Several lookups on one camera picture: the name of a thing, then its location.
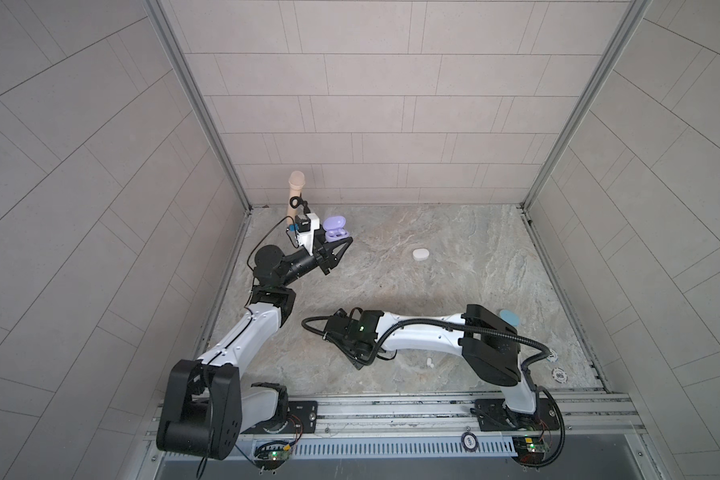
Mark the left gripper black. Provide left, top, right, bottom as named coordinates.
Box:
left=275, top=234, right=349, bottom=292

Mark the purple earbud charging case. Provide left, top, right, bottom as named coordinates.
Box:
left=322, top=216, right=349, bottom=243

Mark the blue earbud charging case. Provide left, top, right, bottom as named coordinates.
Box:
left=498, top=309, right=521, bottom=327

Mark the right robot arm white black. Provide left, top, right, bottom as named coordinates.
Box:
left=317, top=304, right=550, bottom=415

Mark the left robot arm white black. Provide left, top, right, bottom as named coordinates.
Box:
left=156, top=235, right=352, bottom=460

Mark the white earbud charging case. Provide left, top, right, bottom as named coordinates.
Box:
left=412, top=248, right=430, bottom=261

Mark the beige microphone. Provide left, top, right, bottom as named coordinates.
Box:
left=286, top=170, right=306, bottom=224

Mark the left circuit board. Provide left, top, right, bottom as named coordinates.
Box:
left=254, top=440, right=293, bottom=462

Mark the circuit board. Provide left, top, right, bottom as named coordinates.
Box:
left=254, top=440, right=293, bottom=462
left=512, top=436, right=548, bottom=465

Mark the right circuit board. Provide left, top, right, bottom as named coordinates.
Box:
left=512, top=436, right=548, bottom=465

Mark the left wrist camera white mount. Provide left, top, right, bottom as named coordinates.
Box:
left=287, top=213, right=320, bottom=255

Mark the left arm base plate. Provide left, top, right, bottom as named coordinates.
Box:
left=252, top=400, right=319, bottom=435

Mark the aluminium rail frame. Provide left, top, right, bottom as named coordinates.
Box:
left=226, top=390, right=644, bottom=468

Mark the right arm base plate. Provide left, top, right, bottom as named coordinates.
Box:
left=470, top=398, right=561, bottom=432

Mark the black corrugated cable conduit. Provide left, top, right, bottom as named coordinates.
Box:
left=301, top=307, right=568, bottom=469

